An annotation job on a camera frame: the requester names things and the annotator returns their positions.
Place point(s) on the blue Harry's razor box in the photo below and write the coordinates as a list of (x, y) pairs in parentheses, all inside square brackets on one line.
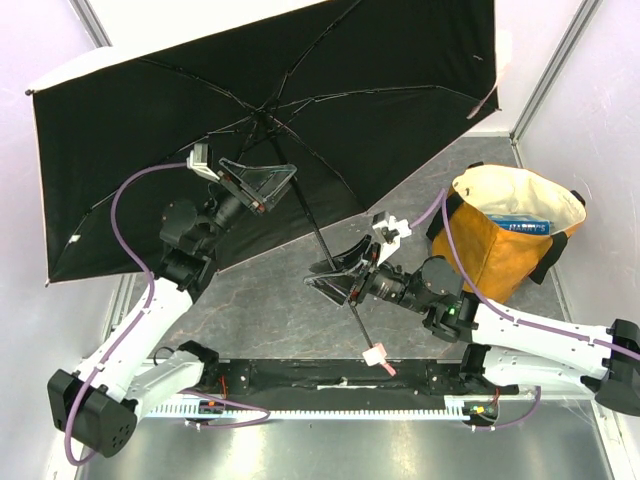
[(522, 223)]

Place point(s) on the white slotted cable duct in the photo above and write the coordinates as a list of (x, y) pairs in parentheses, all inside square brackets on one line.
[(195, 408)]

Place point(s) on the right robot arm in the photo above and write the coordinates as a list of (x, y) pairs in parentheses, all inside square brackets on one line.
[(504, 346)]

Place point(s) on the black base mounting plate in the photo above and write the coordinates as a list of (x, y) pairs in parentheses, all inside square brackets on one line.
[(349, 384)]

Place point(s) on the pink folding umbrella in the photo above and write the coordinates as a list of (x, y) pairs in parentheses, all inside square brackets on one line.
[(358, 95)]

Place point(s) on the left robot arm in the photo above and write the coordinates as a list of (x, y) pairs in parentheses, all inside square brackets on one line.
[(98, 405)]

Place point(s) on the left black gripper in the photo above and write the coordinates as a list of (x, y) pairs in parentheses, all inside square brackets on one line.
[(240, 189)]

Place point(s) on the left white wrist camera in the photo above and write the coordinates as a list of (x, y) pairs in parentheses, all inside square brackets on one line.
[(198, 162)]

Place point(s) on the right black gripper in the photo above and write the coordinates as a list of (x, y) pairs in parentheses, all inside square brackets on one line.
[(363, 273)]

